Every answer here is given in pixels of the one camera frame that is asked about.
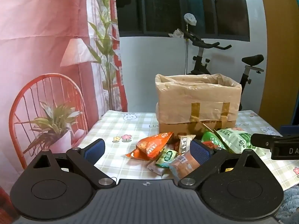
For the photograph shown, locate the small green snack packet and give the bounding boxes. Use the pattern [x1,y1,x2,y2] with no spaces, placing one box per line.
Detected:
[155,148,179,168]

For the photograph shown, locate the checkered tablecloth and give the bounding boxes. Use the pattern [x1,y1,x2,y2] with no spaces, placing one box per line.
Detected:
[79,110,299,192]

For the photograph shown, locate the crumpled white tissue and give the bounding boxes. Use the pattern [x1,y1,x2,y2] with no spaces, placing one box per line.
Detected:
[169,29,185,38]

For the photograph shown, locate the black exercise bike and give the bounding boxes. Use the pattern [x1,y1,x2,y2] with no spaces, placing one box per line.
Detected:
[182,29,264,111]

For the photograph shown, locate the blue rug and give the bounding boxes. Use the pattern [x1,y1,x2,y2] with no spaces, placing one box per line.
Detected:
[278,187,299,224]

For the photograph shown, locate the brown white snack bar packet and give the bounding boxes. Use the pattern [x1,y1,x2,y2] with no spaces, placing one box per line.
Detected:
[178,133,195,154]

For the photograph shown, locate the printed wall backdrop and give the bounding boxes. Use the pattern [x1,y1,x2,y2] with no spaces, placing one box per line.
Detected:
[0,0,128,193]

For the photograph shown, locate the cardboard box with plastic liner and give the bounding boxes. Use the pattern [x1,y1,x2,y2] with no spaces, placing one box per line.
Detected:
[155,73,242,137]

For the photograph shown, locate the metal pole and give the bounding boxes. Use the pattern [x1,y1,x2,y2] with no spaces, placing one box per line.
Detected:
[185,23,189,75]

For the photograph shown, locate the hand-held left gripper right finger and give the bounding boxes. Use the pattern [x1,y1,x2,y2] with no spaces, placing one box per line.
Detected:
[178,139,263,189]

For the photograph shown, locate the green white snack packet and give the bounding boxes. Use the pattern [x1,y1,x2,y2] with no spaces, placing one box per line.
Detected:
[215,128,267,155]

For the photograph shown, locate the dark window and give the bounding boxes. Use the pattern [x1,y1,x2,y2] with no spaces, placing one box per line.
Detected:
[115,0,250,42]

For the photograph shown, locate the orange snack packet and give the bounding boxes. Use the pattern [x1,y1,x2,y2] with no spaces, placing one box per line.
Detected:
[125,132,174,161]

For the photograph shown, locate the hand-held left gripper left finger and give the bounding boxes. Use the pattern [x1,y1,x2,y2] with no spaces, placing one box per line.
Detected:
[27,139,117,189]

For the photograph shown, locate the clear bread packet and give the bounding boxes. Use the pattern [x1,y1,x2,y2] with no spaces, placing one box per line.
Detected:
[169,150,201,180]

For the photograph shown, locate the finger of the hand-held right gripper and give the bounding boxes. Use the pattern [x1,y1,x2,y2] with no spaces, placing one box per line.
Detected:
[250,133,283,149]

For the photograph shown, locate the dark green snack packet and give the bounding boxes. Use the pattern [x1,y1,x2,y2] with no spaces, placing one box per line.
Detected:
[201,131,228,150]

